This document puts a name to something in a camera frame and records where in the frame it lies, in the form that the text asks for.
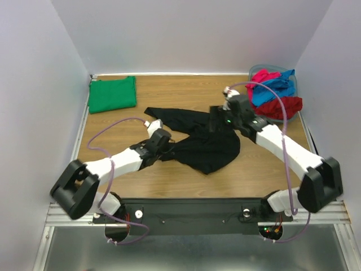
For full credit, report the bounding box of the black t shirt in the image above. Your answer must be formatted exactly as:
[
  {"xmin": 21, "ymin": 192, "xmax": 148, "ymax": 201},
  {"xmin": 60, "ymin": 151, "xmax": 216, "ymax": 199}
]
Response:
[{"xmin": 144, "ymin": 107, "xmax": 241, "ymax": 174}]

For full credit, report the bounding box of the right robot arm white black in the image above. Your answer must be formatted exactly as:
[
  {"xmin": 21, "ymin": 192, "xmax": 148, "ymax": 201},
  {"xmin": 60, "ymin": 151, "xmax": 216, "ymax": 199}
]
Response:
[{"xmin": 210, "ymin": 92, "xmax": 343, "ymax": 216}]

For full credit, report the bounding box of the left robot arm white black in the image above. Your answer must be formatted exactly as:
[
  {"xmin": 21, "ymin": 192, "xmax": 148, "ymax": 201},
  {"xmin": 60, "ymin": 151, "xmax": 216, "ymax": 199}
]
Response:
[{"xmin": 50, "ymin": 129, "xmax": 171, "ymax": 220}]

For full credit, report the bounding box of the pink t shirt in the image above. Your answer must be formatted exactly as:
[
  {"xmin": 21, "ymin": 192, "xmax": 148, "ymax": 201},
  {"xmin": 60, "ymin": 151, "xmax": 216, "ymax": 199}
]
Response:
[{"xmin": 246, "ymin": 69, "xmax": 281, "ymax": 94}]

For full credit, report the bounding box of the blue t shirt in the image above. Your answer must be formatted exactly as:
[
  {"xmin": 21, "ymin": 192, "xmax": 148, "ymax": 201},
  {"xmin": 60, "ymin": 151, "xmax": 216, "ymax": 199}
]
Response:
[{"xmin": 252, "ymin": 69, "xmax": 296, "ymax": 107}]

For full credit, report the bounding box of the red t shirt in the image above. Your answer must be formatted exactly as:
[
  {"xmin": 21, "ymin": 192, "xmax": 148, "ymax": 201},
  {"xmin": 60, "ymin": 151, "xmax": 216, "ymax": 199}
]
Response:
[{"xmin": 252, "ymin": 97, "xmax": 303, "ymax": 121}]

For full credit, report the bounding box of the grey plastic bin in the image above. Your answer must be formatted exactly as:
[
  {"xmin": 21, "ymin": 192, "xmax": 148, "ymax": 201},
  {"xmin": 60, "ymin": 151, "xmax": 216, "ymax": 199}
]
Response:
[{"xmin": 246, "ymin": 65, "xmax": 303, "ymax": 123}]

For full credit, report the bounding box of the folded green t shirt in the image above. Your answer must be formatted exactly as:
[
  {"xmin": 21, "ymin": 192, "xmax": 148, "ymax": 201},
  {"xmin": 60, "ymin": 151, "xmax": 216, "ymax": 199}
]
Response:
[{"xmin": 88, "ymin": 76, "xmax": 137, "ymax": 114}]

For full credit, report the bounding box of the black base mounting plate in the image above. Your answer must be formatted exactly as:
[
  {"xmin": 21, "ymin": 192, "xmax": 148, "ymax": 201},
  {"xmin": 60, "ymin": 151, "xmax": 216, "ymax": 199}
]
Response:
[{"xmin": 93, "ymin": 198, "xmax": 294, "ymax": 236}]

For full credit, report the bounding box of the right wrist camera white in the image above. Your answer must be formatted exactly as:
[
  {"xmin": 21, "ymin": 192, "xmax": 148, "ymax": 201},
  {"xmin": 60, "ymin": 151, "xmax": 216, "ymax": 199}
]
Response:
[{"xmin": 222, "ymin": 86, "xmax": 240, "ymax": 110}]

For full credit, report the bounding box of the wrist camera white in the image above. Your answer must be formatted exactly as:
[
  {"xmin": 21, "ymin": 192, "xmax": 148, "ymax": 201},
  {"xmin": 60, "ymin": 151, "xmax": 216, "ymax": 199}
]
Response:
[
  {"xmin": 143, "ymin": 119, "xmax": 163, "ymax": 137},
  {"xmin": 222, "ymin": 86, "xmax": 240, "ymax": 110}
]

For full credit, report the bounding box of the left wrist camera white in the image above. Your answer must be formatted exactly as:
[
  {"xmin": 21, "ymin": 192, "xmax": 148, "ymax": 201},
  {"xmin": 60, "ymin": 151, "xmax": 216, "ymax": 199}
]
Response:
[{"xmin": 143, "ymin": 119, "xmax": 163, "ymax": 137}]

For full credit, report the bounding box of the aluminium frame rail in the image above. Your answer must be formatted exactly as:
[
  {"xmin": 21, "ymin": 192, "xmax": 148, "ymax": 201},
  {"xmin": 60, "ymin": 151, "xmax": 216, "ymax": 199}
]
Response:
[{"xmin": 45, "ymin": 74, "xmax": 98, "ymax": 226}]

